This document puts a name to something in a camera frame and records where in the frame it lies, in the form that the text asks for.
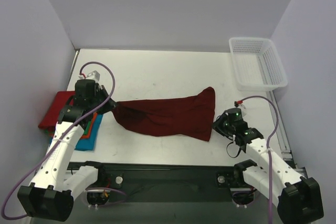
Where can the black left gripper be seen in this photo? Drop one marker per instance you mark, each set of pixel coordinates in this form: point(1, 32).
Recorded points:
point(104, 97)

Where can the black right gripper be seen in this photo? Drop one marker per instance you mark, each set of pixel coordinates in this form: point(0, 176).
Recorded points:
point(219, 126)

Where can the dark red t shirt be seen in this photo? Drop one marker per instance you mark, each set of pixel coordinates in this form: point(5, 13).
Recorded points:
point(190, 116)

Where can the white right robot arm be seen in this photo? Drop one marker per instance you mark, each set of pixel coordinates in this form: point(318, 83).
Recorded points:
point(297, 199)

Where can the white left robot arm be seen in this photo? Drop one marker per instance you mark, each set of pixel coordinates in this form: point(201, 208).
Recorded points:
point(50, 195)

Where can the folded green t shirt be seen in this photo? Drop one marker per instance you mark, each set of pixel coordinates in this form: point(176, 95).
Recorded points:
point(51, 129)

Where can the folded orange t shirt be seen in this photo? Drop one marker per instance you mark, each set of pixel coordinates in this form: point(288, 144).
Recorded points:
point(89, 127)

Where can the folded blue t shirt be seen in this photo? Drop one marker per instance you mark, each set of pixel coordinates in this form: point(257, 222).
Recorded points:
point(89, 144)

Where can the white plastic basket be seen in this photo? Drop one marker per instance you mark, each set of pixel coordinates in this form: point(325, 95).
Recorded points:
point(256, 64)

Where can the folded red t shirt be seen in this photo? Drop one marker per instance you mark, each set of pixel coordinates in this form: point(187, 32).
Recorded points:
point(50, 119)

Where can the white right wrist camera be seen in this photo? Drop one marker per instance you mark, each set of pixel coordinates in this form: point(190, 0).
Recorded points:
point(239, 104)

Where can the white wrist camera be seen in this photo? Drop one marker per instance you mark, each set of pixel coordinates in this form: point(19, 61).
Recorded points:
point(95, 75)
point(239, 104)

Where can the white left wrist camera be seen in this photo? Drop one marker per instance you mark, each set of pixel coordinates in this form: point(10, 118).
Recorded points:
point(95, 75)

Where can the aluminium rail frame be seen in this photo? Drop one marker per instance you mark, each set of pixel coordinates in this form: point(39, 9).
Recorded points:
point(282, 138)

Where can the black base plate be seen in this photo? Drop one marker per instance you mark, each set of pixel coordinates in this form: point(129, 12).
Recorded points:
point(119, 183)

